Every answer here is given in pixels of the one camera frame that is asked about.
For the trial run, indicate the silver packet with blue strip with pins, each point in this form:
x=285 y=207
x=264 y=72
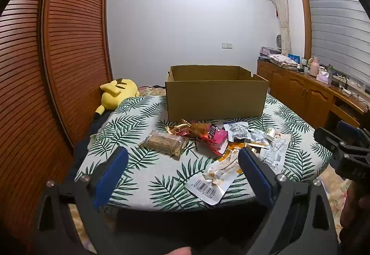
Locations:
x=237 y=130

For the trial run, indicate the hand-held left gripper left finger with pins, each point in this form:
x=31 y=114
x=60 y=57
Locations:
x=112 y=178

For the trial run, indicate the green bottle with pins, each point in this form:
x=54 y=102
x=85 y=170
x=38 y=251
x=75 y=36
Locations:
x=330 y=70

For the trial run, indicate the white packet with barcode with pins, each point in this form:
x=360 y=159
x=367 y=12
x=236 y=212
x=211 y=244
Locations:
x=212 y=185

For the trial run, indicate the pink thermos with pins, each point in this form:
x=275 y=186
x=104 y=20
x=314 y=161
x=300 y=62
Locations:
x=314 y=67

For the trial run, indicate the beige curtain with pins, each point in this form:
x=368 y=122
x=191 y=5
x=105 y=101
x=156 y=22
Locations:
x=282 y=12

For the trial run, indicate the wooden window frame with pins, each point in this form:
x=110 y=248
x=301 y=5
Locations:
x=303 y=12

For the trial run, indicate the white power strip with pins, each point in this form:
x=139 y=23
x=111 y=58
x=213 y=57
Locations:
x=348 y=91

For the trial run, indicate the yellow plush toy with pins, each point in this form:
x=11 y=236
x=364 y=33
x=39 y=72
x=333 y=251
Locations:
x=118 y=93

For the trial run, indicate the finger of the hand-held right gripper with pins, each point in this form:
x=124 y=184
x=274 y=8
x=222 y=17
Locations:
x=348 y=129
x=329 y=139

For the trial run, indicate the small beige snack packet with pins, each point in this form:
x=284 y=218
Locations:
x=272 y=131

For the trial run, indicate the orange snack packet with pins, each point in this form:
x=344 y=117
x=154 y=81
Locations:
x=234 y=146

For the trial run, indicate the pink tissue box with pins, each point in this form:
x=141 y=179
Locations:
x=322 y=77

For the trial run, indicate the dark blue blanket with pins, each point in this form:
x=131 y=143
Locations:
x=86 y=146

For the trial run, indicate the grey window blind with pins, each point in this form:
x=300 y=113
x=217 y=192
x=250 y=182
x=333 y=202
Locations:
x=338 y=27

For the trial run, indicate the pink snack packet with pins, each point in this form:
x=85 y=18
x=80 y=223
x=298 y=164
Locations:
x=216 y=137

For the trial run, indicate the gold candy wrappers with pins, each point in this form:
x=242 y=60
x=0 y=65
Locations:
x=177 y=128

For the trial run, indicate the blue box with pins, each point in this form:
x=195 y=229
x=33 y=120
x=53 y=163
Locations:
x=294 y=58

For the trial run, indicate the silver packet with orange label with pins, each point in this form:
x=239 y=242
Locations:
x=257 y=136

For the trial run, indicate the small white fan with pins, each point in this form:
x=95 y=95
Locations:
x=279 y=42

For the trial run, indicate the clear cereal bar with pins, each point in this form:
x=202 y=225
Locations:
x=163 y=142

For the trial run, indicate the white wall switch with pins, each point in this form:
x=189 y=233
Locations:
x=227 y=45

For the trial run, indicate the brown cardboard box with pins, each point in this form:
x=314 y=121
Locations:
x=215 y=99

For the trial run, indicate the folded floral cloth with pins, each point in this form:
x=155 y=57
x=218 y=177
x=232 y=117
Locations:
x=281 y=60

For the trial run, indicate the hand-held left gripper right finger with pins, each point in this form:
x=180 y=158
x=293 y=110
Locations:
x=254 y=178

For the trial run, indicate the wooden cabinet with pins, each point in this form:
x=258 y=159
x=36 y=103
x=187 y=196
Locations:
x=303 y=93

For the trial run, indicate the long white snack packet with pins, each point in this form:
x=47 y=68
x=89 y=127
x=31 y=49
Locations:
x=274 y=152

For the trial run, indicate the person's right hand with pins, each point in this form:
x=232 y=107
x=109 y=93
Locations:
x=354 y=206

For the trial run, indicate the floral bed sheet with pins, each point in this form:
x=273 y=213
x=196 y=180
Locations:
x=150 y=92

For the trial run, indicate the person's left hand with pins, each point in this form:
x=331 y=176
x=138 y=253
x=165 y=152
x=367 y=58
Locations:
x=175 y=251

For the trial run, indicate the wooden louvered wardrobe door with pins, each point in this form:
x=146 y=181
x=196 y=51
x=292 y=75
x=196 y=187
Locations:
x=76 y=41
x=20 y=99

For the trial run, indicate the purple grey cloth pile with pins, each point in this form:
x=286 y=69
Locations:
x=267 y=51

